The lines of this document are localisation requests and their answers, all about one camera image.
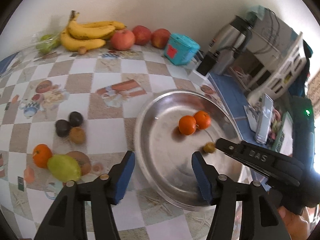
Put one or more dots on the yellow banana bunch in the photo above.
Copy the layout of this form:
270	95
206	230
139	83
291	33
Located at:
89	35

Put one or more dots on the right hand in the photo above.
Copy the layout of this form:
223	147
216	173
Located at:
296	225

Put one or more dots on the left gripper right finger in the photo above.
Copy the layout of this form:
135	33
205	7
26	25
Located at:
217	190

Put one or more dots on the red apple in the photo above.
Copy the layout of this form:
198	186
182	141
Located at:
159	38
142	35
123	40

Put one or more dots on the brown sapota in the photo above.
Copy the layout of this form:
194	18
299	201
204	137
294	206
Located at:
209	147
77	135

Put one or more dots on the white shelf rack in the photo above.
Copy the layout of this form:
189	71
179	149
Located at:
279	49

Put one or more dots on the dark plum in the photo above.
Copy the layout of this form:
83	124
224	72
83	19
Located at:
75	119
62	128

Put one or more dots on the red apple right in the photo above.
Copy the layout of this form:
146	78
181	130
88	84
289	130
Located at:
159	38

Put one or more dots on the steel thermos flask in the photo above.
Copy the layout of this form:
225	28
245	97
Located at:
230	41

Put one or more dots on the floral plastic tablecloth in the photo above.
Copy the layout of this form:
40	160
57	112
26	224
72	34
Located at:
109	88

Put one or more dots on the dark plum right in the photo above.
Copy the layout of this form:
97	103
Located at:
75	119

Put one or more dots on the steel oval tray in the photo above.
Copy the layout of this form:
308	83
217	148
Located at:
164	153

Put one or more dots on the green mango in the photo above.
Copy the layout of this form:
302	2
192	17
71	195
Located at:
64	168

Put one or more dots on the red apple left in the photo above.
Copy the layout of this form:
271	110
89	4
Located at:
123	40

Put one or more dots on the brown sapota by plums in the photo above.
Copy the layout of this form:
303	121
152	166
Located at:
77	135

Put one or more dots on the black charger on white base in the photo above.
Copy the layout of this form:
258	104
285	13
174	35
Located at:
200	73

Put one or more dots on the silver phone stand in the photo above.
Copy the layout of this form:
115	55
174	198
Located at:
260	122

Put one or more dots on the red apple middle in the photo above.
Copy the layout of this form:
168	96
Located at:
142	35

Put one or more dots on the bag of green fruit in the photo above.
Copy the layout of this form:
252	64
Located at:
44	44

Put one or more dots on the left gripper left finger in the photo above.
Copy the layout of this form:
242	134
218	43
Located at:
108	190

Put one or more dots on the dark plum left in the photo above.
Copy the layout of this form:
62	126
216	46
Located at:
62	128

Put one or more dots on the small brown fruit by bananas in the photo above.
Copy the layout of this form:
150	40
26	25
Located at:
82	50

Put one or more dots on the orange tangerine with stem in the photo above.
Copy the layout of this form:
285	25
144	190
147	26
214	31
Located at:
203	120

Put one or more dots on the teal plastic box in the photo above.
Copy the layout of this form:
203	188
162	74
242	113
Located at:
180	49

